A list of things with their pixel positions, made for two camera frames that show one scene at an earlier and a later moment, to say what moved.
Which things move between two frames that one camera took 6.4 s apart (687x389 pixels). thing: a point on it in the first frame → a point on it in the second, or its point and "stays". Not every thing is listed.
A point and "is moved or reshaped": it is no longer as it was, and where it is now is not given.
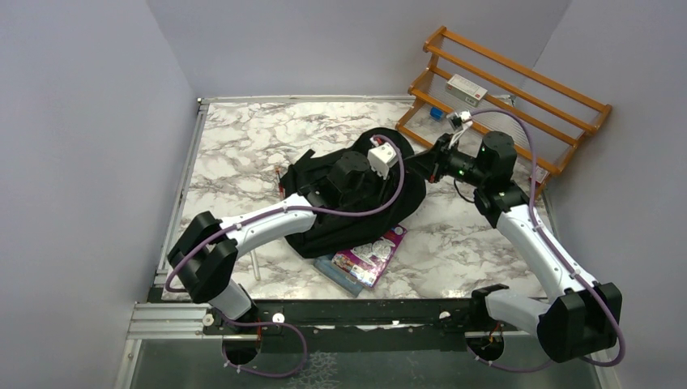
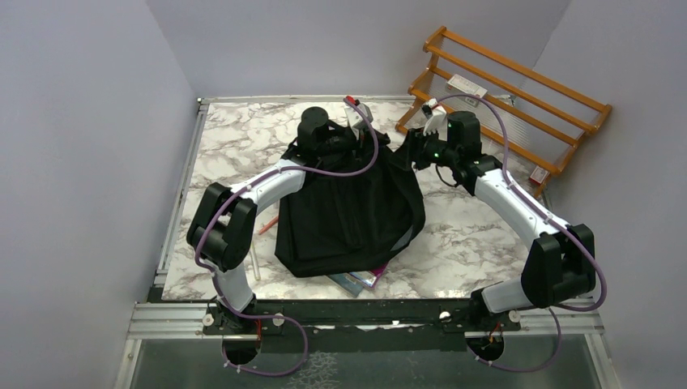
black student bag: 340,226 is moved or reshaped
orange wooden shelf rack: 462,88 stays
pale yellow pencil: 256,270 stays
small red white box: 541,175 stays
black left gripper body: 372,188 → 340,141
